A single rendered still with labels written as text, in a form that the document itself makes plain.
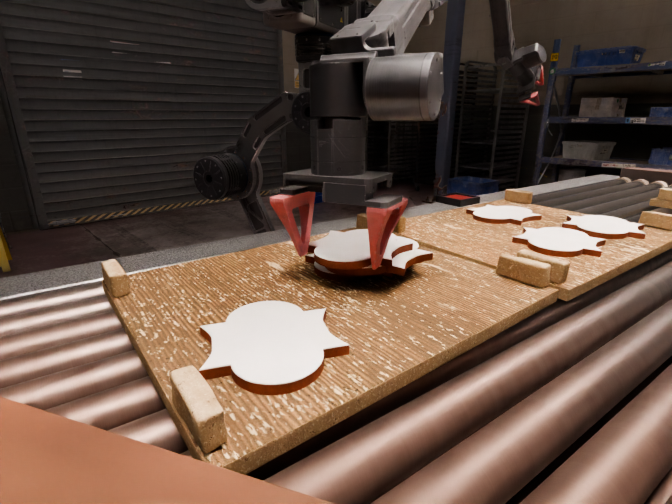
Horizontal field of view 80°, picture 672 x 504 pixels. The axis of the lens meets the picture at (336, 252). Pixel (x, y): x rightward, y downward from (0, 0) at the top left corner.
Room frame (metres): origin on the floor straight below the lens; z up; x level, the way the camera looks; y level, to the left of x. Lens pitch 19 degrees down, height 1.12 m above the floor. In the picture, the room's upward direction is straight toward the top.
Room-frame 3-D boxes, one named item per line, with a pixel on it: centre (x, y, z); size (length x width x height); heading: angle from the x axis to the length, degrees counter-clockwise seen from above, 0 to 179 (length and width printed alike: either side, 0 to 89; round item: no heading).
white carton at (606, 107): (4.76, -2.96, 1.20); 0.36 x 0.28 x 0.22; 30
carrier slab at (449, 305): (0.44, 0.01, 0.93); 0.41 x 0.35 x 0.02; 127
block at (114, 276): (0.42, 0.25, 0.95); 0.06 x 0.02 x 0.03; 37
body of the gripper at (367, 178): (0.43, 0.00, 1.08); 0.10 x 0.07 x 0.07; 62
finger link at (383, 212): (0.42, -0.03, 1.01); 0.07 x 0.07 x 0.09; 62
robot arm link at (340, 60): (0.43, -0.01, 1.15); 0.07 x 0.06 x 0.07; 64
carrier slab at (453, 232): (0.68, -0.33, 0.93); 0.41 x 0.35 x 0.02; 125
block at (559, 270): (0.46, -0.25, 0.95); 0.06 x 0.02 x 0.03; 35
